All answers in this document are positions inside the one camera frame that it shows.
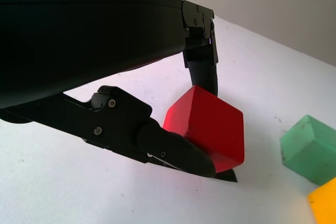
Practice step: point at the red block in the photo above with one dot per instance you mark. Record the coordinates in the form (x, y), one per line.
(215, 132)

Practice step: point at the yellow block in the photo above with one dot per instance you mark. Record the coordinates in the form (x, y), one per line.
(325, 203)

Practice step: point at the black tape patch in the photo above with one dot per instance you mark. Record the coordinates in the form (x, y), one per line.
(228, 176)

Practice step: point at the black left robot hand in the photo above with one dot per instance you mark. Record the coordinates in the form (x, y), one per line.
(78, 37)

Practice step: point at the green block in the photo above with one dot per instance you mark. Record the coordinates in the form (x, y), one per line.
(309, 150)

